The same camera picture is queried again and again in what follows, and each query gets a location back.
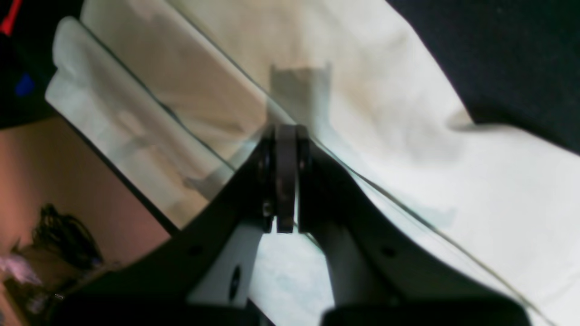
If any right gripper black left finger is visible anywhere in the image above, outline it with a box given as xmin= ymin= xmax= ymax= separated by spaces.
xmin=59 ymin=125 xmax=298 ymax=317

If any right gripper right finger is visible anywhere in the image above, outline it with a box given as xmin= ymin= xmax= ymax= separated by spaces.
xmin=297 ymin=126 xmax=527 ymax=317

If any light green T-shirt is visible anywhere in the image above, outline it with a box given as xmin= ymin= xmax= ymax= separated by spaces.
xmin=46 ymin=0 xmax=579 ymax=326

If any black table cloth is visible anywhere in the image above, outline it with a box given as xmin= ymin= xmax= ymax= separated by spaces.
xmin=1 ymin=0 xmax=580 ymax=154

